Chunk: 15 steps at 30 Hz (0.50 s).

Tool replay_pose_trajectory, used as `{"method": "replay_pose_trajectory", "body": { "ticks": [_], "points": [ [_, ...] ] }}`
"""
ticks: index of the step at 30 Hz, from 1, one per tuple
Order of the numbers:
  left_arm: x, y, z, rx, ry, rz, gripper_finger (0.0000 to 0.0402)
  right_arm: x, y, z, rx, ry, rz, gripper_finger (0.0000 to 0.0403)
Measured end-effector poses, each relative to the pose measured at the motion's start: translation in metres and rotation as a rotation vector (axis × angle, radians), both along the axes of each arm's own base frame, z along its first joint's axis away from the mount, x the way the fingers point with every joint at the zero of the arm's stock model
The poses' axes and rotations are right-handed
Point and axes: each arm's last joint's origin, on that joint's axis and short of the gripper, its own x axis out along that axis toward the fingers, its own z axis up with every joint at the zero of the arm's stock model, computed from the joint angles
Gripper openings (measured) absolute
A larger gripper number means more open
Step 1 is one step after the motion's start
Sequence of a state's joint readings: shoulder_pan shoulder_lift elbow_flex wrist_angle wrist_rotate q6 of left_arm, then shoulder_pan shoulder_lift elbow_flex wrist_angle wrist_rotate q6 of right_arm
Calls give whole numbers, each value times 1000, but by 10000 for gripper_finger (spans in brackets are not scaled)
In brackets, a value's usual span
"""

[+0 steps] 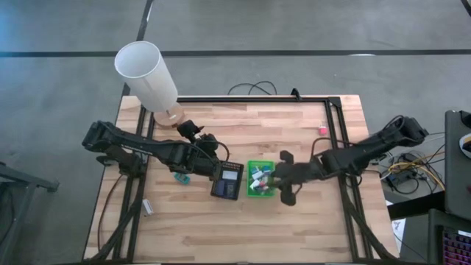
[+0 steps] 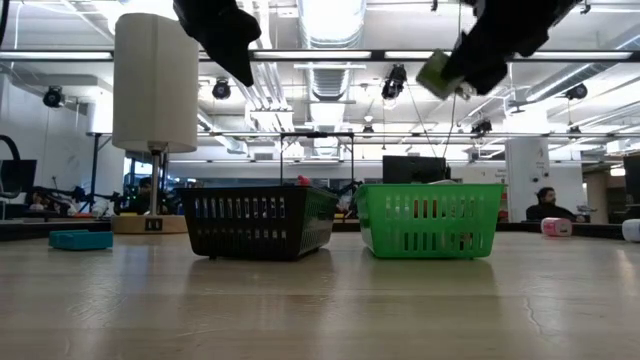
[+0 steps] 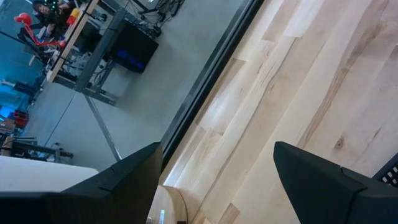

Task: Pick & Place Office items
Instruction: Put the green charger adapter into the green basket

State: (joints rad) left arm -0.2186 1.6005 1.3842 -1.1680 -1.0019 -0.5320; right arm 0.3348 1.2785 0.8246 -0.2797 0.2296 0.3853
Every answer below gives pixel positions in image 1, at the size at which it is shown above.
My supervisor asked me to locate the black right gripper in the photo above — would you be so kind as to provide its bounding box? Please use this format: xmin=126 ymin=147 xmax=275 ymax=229
xmin=271 ymin=149 xmax=321 ymax=206

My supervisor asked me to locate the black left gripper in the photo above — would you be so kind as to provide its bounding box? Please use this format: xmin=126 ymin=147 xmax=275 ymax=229
xmin=177 ymin=119 xmax=225 ymax=180

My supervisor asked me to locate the white small digital clock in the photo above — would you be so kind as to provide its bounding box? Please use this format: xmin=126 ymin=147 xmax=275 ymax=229
xmin=141 ymin=198 xmax=155 ymax=216

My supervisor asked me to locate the green plastic slotted basket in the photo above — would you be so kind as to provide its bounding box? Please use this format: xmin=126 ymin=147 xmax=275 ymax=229
xmin=246 ymin=159 xmax=277 ymax=198

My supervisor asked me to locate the black plastic slotted basket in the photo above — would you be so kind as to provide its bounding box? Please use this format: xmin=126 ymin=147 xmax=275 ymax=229
xmin=210 ymin=160 xmax=245 ymax=202

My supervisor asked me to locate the white cylinder table lamp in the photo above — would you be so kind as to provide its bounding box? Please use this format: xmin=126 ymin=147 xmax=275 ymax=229
xmin=113 ymin=40 xmax=185 ymax=129

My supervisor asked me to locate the black power strip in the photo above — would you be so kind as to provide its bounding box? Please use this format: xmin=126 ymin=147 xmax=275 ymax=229
xmin=384 ymin=171 xmax=411 ymax=187

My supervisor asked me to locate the white paper sheet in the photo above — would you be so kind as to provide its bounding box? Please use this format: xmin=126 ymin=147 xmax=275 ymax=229
xmin=385 ymin=200 xmax=406 ymax=244

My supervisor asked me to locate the black desk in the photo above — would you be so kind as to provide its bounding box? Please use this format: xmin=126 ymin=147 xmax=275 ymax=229
xmin=386 ymin=190 xmax=447 ymax=221

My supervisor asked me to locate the black side table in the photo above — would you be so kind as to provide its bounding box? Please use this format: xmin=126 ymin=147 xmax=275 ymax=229
xmin=0 ymin=161 xmax=60 ymax=265

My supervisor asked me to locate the dark grey desk panel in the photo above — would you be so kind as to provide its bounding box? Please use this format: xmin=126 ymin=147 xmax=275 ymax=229
xmin=444 ymin=109 xmax=471 ymax=222

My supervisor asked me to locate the black laptop with lit keyboard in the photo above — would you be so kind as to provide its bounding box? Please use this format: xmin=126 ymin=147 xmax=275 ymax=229
xmin=426 ymin=208 xmax=471 ymax=265

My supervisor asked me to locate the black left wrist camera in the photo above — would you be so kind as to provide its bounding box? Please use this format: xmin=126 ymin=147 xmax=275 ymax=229
xmin=198 ymin=134 xmax=219 ymax=149

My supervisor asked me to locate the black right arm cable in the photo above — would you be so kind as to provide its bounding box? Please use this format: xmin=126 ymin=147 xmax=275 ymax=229
xmin=311 ymin=136 xmax=349 ymax=158

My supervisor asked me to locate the black floor cable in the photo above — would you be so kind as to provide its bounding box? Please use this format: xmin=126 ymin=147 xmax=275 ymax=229
xmin=227 ymin=80 xmax=278 ymax=96

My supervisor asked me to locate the black aluminium table frame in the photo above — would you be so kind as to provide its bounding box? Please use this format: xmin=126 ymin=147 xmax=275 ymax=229
xmin=88 ymin=95 xmax=400 ymax=264

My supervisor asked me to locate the brown cable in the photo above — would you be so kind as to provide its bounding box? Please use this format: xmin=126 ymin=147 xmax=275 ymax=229
xmin=96 ymin=172 xmax=126 ymax=253

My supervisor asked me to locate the yellow floor cable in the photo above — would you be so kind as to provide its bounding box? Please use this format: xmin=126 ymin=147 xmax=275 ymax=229
xmin=388 ymin=161 xmax=446 ymax=191

